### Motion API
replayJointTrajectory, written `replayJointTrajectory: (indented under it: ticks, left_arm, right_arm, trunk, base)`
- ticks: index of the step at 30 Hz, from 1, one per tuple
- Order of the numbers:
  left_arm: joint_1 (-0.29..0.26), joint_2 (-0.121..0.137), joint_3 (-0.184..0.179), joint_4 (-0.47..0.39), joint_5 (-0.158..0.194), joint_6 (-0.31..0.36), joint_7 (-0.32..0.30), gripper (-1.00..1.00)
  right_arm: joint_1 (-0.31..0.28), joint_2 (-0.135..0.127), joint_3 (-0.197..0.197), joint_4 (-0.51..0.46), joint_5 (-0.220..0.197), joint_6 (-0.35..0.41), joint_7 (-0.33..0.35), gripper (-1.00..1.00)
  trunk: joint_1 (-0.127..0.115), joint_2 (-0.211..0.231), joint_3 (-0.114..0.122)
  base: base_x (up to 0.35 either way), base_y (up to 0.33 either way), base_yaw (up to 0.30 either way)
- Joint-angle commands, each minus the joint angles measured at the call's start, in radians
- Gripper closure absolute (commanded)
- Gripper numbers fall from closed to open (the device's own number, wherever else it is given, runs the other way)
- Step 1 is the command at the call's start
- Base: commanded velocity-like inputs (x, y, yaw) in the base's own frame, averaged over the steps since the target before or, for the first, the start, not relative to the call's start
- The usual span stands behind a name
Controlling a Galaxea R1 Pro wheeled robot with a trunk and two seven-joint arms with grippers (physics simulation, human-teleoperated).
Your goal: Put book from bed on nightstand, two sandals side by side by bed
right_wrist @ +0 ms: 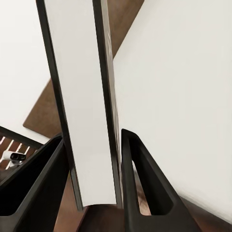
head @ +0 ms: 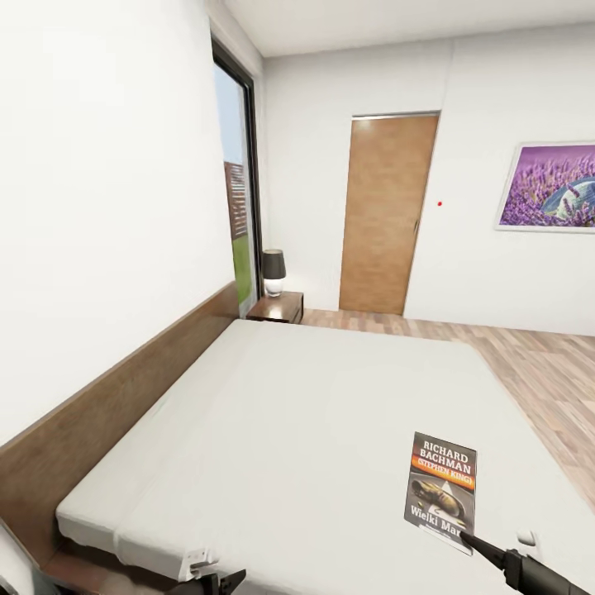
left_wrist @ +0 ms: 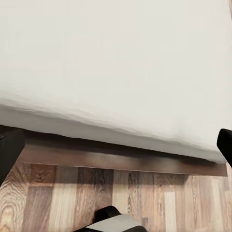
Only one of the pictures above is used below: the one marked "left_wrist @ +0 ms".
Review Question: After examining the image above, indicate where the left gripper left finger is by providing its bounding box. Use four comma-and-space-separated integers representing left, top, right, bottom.
0, 129, 25, 187

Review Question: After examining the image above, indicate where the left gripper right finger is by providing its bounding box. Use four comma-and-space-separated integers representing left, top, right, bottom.
217, 129, 232, 167

